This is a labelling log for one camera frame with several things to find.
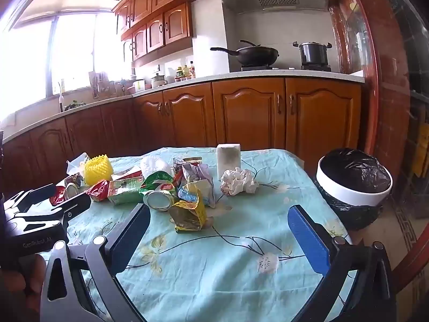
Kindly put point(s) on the white lidded ceramic jar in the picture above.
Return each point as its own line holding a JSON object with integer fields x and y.
{"x": 159, "y": 81}

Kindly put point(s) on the black stock pot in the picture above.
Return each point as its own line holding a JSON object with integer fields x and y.
{"x": 313, "y": 53}

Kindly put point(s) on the red and white carton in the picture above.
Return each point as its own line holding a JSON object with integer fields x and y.
{"x": 129, "y": 174}

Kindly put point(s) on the white cup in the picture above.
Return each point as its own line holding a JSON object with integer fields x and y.
{"x": 138, "y": 85}

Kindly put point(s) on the black wok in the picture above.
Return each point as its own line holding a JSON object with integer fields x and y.
{"x": 256, "y": 55}

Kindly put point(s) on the yellow condiment bottle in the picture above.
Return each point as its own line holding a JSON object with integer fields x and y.
{"x": 179, "y": 73}

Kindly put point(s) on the black bin liner bag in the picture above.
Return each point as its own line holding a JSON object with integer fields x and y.
{"x": 355, "y": 171}

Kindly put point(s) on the white trash bin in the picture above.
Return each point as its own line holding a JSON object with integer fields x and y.
{"x": 348, "y": 196}

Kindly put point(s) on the crumpled yellow green bag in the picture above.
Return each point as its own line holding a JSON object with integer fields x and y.
{"x": 187, "y": 218}

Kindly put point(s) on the small red label can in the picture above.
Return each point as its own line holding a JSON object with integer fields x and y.
{"x": 71, "y": 189}

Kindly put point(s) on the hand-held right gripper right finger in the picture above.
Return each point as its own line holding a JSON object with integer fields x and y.
{"x": 310, "y": 245}

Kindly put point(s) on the crushed green tin can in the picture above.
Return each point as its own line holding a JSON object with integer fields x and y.
{"x": 158, "y": 201}

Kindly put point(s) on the red foil wrapper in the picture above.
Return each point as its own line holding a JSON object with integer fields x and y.
{"x": 97, "y": 191}

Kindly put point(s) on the green milk carton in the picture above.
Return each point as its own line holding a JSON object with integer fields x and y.
{"x": 126, "y": 191}

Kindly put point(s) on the kitchen window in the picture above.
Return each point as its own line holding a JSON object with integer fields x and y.
{"x": 70, "y": 47}

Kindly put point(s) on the blue plastic wrapper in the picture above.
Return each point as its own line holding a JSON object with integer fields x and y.
{"x": 187, "y": 194}

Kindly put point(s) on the teal floral tablecloth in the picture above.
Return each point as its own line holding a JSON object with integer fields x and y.
{"x": 207, "y": 275}

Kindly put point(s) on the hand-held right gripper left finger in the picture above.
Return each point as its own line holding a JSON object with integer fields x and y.
{"x": 129, "y": 241}

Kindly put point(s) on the utensil rack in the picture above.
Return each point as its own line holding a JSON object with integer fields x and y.
{"x": 100, "y": 85}

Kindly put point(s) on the crumpled silver bag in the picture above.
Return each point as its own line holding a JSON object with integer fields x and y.
{"x": 205, "y": 182}

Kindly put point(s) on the yellow dish soap bottle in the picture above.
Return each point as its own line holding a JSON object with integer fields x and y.
{"x": 62, "y": 85}

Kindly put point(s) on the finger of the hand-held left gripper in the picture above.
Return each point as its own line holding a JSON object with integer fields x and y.
{"x": 75, "y": 204}
{"x": 33, "y": 196}

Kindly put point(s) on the white plastic wrapper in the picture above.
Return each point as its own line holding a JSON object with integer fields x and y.
{"x": 76, "y": 162}

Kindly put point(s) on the yellow foam fruit net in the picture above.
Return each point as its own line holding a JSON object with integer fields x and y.
{"x": 98, "y": 171}

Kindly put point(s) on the person's left hand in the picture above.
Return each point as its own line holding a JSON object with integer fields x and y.
{"x": 33, "y": 271}

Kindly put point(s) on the wooden lower cabinets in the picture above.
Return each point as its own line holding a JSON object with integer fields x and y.
{"x": 248, "y": 114}

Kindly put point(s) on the white foam fruit net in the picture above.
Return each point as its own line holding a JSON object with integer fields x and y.
{"x": 155, "y": 166}

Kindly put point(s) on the white kitchen countertop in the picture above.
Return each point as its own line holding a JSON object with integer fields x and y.
{"x": 218, "y": 76}

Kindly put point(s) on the gas stove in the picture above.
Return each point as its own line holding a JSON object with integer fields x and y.
{"x": 285, "y": 68}

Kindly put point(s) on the green leafy vegetables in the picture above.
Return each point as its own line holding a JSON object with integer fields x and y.
{"x": 74, "y": 105}

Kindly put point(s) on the crumpled white paper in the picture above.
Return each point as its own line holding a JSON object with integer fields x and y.
{"x": 238, "y": 181}

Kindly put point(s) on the white paper box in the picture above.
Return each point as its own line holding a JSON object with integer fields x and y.
{"x": 229, "y": 161}

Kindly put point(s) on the red wooden door frame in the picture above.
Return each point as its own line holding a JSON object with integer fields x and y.
{"x": 385, "y": 73}

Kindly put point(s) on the sink faucet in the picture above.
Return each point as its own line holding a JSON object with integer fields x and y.
{"x": 61, "y": 102}

